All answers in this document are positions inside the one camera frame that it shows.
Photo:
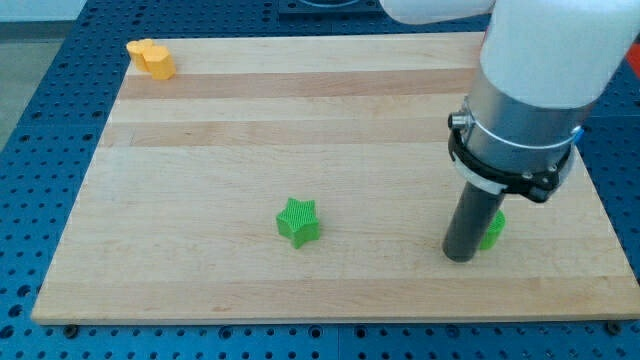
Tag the yellow heart block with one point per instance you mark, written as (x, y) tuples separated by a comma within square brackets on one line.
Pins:
[(135, 49)]

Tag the green star block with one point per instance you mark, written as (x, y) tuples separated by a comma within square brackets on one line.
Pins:
[(298, 222)]

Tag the yellow hexagon block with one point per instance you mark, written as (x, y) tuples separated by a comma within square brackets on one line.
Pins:
[(159, 62)]

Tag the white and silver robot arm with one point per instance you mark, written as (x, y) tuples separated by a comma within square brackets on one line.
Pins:
[(542, 66)]

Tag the green circle block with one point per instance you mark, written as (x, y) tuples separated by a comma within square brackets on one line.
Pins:
[(493, 231)]

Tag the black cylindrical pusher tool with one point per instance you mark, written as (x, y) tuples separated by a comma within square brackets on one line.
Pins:
[(472, 217)]

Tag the wooden board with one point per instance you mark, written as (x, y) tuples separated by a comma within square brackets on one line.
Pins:
[(175, 221)]

